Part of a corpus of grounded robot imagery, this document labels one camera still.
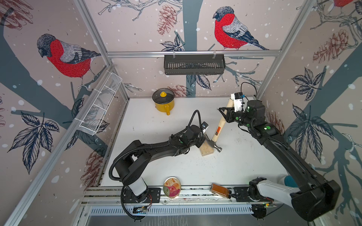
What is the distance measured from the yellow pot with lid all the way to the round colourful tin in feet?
1.56

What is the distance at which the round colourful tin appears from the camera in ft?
2.39

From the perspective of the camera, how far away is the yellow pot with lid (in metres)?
1.05
